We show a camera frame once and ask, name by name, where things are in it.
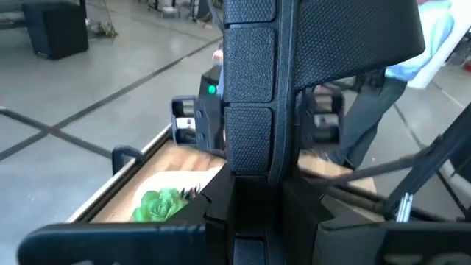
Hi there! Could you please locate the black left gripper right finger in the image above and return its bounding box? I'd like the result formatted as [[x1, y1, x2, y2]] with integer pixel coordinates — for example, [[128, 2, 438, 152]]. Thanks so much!
[[283, 176, 471, 265]]

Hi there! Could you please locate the black frame bracket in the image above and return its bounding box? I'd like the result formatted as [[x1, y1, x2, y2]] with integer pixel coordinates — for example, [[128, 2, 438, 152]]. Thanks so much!
[[111, 145, 147, 177]]

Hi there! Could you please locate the black cabinet box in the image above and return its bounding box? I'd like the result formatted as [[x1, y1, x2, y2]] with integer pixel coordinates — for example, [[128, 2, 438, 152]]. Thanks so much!
[[21, 0, 89, 60]]

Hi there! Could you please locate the black aluminium table frame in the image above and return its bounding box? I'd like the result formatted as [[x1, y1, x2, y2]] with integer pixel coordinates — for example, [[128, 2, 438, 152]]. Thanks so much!
[[65, 102, 471, 225]]

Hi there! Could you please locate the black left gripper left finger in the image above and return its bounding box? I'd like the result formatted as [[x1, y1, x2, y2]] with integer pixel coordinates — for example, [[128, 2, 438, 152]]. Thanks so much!
[[16, 163, 236, 265]]

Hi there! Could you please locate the person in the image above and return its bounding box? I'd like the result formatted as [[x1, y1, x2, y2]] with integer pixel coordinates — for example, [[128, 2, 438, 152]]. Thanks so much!
[[323, 0, 456, 170]]

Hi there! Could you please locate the green succulent in patterned pot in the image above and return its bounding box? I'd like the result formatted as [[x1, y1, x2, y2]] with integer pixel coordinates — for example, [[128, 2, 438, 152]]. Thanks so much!
[[130, 185, 202, 224]]

